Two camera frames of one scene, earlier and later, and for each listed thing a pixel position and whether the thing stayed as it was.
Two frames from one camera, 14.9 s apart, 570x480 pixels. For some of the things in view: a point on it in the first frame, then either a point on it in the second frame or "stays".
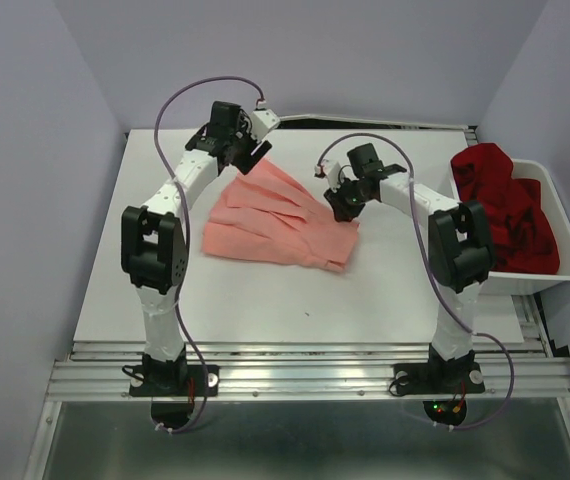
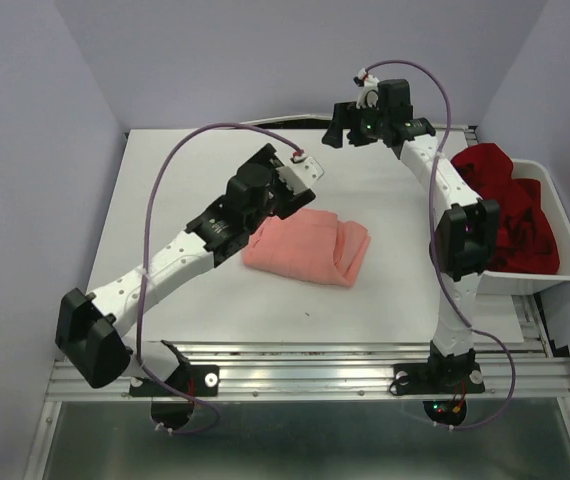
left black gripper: (246, 162) → (290, 202)
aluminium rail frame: (319, 372) stays
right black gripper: (342, 212) → (343, 114)
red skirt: (523, 239) stays
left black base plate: (173, 380) stays
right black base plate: (438, 378) stays
